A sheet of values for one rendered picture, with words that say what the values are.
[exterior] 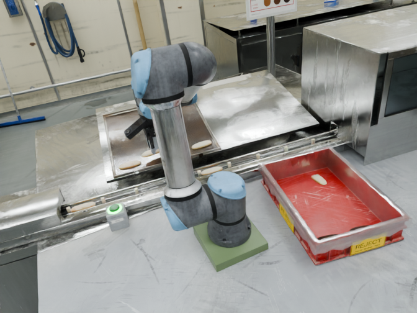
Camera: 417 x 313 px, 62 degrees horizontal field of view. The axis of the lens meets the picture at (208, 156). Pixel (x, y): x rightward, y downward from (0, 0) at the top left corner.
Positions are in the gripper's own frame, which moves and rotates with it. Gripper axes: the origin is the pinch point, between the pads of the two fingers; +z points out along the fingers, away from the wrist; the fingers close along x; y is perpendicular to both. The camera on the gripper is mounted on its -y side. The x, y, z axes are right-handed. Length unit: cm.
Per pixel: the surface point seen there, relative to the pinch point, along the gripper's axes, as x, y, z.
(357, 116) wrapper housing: -37, 80, -12
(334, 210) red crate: -63, 50, 3
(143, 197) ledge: -20.7, -11.1, 5.0
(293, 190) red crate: -46, 45, 6
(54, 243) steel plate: -24, -48, 8
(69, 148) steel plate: 49, -37, 21
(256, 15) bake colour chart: 58, 88, -24
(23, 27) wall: 361, -59, 49
